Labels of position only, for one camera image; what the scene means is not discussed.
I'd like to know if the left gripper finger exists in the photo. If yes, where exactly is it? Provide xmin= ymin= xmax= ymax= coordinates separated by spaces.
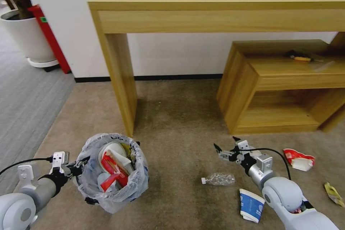
xmin=69 ymin=156 xmax=91 ymax=170
xmin=70 ymin=171 xmax=83 ymax=186

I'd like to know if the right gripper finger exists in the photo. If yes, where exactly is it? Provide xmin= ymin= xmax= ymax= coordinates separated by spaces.
xmin=213 ymin=143 xmax=235 ymax=162
xmin=232 ymin=136 xmax=243 ymax=151

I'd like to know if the trash bin with clear liner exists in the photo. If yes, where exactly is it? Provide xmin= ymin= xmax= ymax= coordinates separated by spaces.
xmin=76 ymin=132 xmax=150 ymax=214

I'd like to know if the crushed clear plastic bottle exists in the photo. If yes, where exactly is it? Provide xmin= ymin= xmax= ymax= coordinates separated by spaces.
xmin=201 ymin=172 xmax=236 ymax=187

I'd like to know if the red flat carton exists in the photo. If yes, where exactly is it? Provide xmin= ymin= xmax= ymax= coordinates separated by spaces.
xmin=101 ymin=151 xmax=127 ymax=175

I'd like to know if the white paper bowl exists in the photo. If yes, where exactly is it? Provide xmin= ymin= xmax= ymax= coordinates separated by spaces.
xmin=98 ymin=142 xmax=133 ymax=172

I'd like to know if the red crumpled carton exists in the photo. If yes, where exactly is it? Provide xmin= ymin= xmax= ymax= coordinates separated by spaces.
xmin=100 ymin=172 xmax=129 ymax=193

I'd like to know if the blue white paper cup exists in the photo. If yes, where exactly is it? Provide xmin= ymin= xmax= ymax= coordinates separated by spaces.
xmin=239 ymin=188 xmax=266 ymax=224

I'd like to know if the yellow snack wrapper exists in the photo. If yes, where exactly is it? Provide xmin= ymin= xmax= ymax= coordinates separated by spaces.
xmin=121 ymin=143 xmax=137 ymax=164

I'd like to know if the red white crushed carton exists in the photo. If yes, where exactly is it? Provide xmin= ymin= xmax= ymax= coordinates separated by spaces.
xmin=282 ymin=148 xmax=316 ymax=172

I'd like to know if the low wooden outer bench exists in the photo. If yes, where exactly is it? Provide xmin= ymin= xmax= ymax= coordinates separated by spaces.
xmin=216 ymin=31 xmax=345 ymax=134

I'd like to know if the low wooden inner shelf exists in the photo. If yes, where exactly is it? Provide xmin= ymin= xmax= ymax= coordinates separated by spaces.
xmin=224 ymin=57 xmax=345 ymax=135

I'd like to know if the yellow crumpled wrapper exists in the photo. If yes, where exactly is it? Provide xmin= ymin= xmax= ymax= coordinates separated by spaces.
xmin=323 ymin=182 xmax=345 ymax=208

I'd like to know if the red fire cabinet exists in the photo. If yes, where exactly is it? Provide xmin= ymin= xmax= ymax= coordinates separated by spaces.
xmin=27 ymin=4 xmax=72 ymax=75

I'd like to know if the white plant pot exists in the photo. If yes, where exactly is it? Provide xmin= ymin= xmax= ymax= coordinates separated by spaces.
xmin=0 ymin=8 xmax=60 ymax=69

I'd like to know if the tall wooden console table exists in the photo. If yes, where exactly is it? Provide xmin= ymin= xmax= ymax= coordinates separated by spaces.
xmin=87 ymin=0 xmax=345 ymax=137

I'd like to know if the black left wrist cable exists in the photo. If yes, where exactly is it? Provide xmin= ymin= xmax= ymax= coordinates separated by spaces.
xmin=0 ymin=155 xmax=53 ymax=175

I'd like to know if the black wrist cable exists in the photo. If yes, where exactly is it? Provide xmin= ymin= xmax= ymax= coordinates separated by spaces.
xmin=0 ymin=155 xmax=53 ymax=175
xmin=249 ymin=148 xmax=292 ymax=181

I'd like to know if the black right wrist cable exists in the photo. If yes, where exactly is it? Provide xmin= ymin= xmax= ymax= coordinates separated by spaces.
xmin=249 ymin=148 xmax=292 ymax=181

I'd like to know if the yellow handled screwdriver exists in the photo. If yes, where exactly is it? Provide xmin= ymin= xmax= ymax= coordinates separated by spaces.
xmin=293 ymin=56 xmax=325 ymax=63

